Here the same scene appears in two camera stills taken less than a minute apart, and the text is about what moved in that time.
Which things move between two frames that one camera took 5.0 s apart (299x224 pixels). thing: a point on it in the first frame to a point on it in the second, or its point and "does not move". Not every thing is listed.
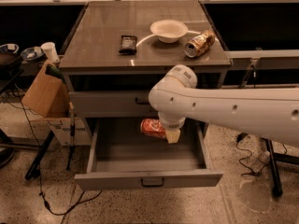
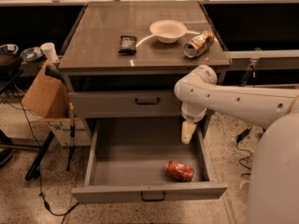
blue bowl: x=32 y=53 does not move
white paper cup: x=50 y=51 does not move
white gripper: x=172 y=124 to x=192 y=116
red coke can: x=153 y=127 to x=179 y=171
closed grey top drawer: x=111 y=104 does not move
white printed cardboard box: x=62 y=129 does not move
